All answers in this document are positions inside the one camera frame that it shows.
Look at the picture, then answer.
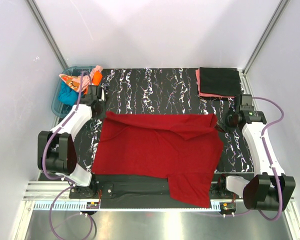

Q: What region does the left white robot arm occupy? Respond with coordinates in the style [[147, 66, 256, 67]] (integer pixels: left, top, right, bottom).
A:
[[37, 85, 108, 187]]

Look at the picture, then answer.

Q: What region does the pink printed t shirt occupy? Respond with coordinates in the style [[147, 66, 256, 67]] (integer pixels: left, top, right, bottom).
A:
[[59, 65, 103, 93]]

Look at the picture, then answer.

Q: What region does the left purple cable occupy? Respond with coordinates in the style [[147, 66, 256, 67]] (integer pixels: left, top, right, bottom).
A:
[[41, 70, 97, 240]]

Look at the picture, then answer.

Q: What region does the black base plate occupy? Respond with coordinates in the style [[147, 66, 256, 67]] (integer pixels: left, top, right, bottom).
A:
[[69, 173, 232, 212]]

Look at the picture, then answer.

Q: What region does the red t shirt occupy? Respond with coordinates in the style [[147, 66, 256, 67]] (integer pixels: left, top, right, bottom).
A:
[[91, 111, 224, 208]]

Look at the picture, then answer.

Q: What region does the blue t shirt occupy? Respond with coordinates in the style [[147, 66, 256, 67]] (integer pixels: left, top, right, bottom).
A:
[[58, 81, 79, 107]]

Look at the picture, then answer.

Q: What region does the blue plastic bin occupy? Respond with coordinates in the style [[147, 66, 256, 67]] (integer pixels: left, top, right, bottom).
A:
[[51, 66, 94, 119]]

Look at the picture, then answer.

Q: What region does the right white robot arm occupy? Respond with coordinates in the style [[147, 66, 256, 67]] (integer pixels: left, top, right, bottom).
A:
[[217, 109, 296, 213]]

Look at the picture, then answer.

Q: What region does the orange t shirt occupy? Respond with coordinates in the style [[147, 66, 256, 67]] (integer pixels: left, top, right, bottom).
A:
[[82, 71, 103, 95]]

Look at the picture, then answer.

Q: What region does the white slotted cable duct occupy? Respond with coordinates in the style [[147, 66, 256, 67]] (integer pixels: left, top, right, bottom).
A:
[[34, 201, 221, 211]]

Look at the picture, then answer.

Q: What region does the folded black t shirt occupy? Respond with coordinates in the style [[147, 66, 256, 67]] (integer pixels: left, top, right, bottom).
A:
[[199, 67, 242, 98]]

